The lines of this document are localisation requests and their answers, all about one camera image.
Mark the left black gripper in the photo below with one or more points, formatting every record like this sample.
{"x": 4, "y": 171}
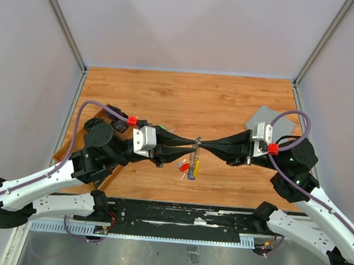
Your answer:
{"x": 164, "y": 151}

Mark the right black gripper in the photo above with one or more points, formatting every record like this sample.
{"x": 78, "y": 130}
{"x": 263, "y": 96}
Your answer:
{"x": 243, "y": 141}

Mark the red tagged key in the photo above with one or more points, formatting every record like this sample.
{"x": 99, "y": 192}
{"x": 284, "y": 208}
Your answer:
{"x": 183, "y": 166}

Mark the keyring with coloured keys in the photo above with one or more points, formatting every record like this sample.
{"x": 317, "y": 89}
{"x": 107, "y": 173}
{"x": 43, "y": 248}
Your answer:
{"x": 193, "y": 170}

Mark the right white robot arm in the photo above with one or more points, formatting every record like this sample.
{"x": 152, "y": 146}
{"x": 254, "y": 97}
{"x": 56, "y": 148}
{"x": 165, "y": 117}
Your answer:
{"x": 293, "y": 181}

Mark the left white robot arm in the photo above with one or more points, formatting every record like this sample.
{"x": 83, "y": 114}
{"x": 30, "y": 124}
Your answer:
{"x": 37, "y": 195}

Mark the green tagged key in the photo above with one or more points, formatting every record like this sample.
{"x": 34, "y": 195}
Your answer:
{"x": 164, "y": 128}

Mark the black items in tray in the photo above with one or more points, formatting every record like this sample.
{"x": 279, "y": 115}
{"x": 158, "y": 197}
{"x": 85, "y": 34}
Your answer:
{"x": 118, "y": 124}

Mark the grey cloth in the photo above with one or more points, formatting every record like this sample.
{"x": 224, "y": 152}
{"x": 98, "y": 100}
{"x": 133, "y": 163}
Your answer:
{"x": 264, "y": 114}

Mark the wooden compartment tray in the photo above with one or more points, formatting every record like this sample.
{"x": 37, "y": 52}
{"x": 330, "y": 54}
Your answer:
{"x": 78, "y": 145}

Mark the green black item in tray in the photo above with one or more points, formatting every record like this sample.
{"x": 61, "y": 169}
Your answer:
{"x": 91, "y": 123}

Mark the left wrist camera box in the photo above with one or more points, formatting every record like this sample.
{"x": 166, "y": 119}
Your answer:
{"x": 144, "y": 140}

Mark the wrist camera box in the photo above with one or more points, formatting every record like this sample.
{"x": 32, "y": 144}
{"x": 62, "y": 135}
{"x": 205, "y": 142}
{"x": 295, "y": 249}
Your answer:
{"x": 262, "y": 132}
{"x": 144, "y": 140}

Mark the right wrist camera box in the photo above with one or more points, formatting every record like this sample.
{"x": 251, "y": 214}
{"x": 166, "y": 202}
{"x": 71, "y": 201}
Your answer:
{"x": 262, "y": 132}

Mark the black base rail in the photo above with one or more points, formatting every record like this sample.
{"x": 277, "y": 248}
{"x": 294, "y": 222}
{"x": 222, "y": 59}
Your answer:
{"x": 180, "y": 220}

